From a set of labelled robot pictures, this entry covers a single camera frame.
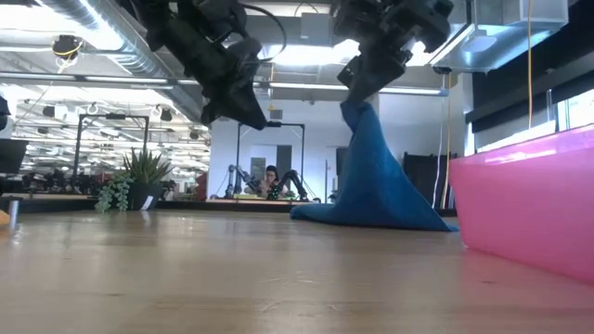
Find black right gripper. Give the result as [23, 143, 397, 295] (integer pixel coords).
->
[331, 0, 419, 106]

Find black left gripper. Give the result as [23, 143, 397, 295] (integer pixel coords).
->
[160, 18, 269, 131]

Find blue microfiber towel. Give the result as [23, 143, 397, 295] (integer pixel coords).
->
[290, 99, 460, 233]

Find pink plastic basket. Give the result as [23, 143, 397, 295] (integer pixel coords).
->
[448, 123, 594, 285]

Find person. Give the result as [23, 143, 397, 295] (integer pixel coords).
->
[258, 165, 290, 199]

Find green artificial potted plant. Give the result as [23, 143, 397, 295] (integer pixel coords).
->
[95, 147, 175, 213]

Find black curtain panel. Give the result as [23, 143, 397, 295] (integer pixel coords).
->
[401, 151, 459, 211]

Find dark background monitor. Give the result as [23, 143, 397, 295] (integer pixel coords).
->
[0, 137, 30, 175]

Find distant black gantry frame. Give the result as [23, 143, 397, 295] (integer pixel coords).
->
[71, 113, 150, 191]
[235, 121, 306, 200]

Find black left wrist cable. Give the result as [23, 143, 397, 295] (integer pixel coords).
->
[240, 3, 288, 64]

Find black aluminium table frame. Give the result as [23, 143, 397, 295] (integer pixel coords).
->
[0, 193, 458, 218]

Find silver rectangular air duct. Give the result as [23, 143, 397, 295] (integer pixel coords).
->
[429, 0, 570, 74]

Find black ceiling cable reel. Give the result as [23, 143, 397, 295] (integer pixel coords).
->
[50, 34, 85, 61]

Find silver corrugated ceiling duct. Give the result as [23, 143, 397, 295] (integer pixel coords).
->
[39, 0, 213, 124]

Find silver metal post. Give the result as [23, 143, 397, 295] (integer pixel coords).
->
[7, 198, 20, 231]

